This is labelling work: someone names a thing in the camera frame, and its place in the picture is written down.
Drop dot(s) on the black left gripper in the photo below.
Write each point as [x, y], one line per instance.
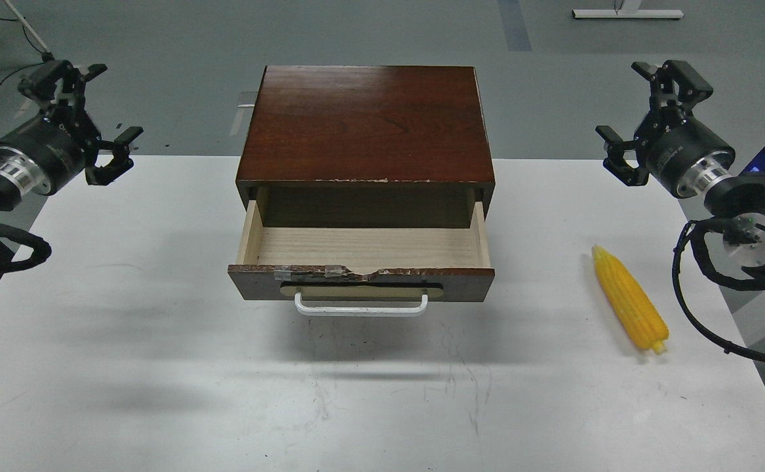
[52, 148]

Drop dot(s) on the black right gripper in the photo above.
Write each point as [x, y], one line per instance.
[670, 145]

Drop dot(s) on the yellow toy corn cob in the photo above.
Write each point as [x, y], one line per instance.
[632, 307]

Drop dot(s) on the wooden drawer with white handle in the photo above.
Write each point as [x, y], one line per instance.
[362, 272]

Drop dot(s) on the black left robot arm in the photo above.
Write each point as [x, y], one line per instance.
[40, 248]

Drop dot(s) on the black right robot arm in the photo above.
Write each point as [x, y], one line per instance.
[729, 246]

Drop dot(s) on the dark wooden drawer cabinet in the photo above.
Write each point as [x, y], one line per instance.
[356, 126]

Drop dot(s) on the white wheeled stand leg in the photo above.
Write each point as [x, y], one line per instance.
[28, 31]

